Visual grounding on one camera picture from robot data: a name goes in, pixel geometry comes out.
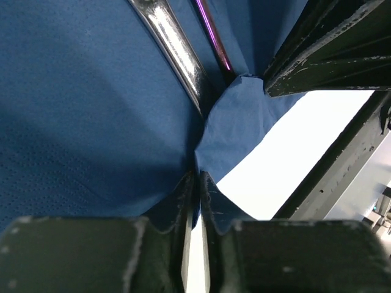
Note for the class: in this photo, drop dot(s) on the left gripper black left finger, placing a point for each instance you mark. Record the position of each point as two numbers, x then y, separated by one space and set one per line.
148 253

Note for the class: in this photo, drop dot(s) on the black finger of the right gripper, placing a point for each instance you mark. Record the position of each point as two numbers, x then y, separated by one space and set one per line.
333 30
368 73

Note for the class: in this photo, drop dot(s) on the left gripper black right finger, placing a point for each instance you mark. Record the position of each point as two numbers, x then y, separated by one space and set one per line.
248 255

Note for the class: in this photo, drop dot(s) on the purple iridescent fork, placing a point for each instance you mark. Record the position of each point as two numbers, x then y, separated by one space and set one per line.
211 32

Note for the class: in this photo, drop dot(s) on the dark blue paper napkin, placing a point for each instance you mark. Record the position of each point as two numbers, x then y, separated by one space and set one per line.
94 121

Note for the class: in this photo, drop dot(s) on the silver table knife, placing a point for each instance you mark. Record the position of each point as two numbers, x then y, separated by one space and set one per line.
159 18

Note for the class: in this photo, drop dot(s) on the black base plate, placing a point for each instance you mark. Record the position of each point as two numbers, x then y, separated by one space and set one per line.
352 174

